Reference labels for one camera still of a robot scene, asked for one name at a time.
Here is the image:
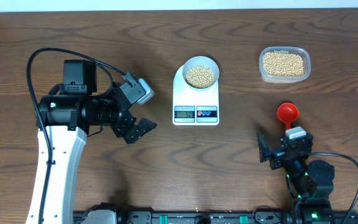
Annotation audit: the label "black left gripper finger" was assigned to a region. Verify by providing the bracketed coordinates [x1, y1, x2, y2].
[137, 118, 157, 134]
[123, 124, 146, 144]

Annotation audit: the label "red measuring scoop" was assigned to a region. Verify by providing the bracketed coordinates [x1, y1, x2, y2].
[277, 102, 299, 130]

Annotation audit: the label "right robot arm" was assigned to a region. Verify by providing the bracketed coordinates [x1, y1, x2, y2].
[257, 133, 335, 224]

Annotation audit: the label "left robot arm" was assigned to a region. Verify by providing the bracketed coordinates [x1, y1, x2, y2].
[26, 60, 157, 223]

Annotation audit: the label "white digital kitchen scale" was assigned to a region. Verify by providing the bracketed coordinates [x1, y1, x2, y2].
[172, 65, 220, 126]

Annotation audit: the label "soybeans in bowl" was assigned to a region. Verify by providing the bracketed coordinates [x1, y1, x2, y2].
[185, 65, 215, 89]

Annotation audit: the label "light blue bowl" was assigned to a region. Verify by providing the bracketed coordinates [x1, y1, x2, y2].
[182, 56, 220, 91]

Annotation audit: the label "clear plastic container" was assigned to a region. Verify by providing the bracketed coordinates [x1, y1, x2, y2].
[259, 46, 311, 84]

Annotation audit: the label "soybeans in container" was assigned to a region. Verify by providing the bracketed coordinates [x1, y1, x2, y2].
[262, 52, 304, 77]

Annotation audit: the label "black right camera cable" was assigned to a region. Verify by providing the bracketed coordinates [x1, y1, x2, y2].
[306, 151, 358, 224]

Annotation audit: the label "black camera cable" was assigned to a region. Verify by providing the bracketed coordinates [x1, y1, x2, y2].
[25, 47, 136, 224]
[306, 151, 358, 224]

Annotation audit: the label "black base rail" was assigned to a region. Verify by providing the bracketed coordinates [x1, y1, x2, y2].
[73, 202, 358, 224]

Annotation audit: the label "black left camera cable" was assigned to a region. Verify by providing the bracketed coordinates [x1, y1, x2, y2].
[25, 47, 136, 224]

